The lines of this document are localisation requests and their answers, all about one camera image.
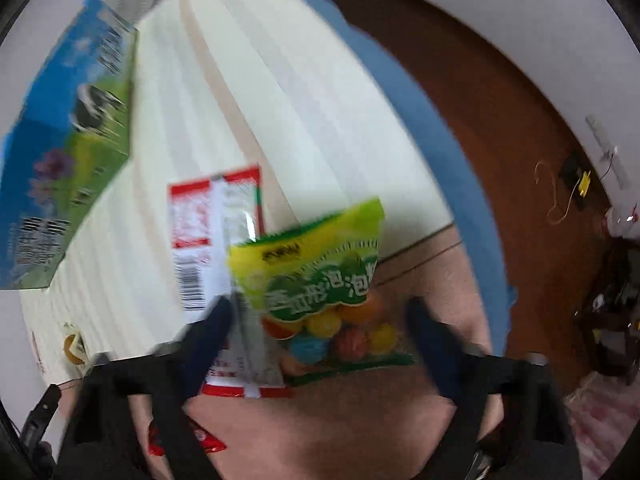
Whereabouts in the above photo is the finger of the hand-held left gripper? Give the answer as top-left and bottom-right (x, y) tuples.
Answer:
(20, 384), (63, 448)

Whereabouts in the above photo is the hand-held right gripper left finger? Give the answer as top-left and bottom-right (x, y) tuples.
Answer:
(52, 297), (236, 480)

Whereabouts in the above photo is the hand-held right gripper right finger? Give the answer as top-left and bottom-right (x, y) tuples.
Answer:
(405, 297), (583, 480)

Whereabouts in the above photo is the red-bordered white label packet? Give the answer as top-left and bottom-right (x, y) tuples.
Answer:
(167, 164), (293, 400)

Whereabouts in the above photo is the green bag of coloured candy balls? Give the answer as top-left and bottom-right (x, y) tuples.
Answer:
(227, 199), (416, 388)

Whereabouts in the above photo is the printed cardboard box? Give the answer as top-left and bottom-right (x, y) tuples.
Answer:
(0, 0), (138, 291)

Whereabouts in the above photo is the small red snack packet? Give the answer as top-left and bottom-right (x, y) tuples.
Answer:
(147, 420), (227, 457)

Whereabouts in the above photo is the dark wooden stool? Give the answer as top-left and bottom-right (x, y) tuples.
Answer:
(572, 240), (640, 386)

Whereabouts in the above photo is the pink rug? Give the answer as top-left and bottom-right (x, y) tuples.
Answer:
(565, 370), (636, 480)

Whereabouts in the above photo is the black floor socket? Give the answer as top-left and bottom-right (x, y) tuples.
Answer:
(557, 152), (593, 211)

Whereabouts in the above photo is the white plastic item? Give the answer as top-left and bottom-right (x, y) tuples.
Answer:
(605, 202), (640, 241)

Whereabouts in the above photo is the cat printed blanket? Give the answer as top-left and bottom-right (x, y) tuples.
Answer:
(20, 0), (506, 480)

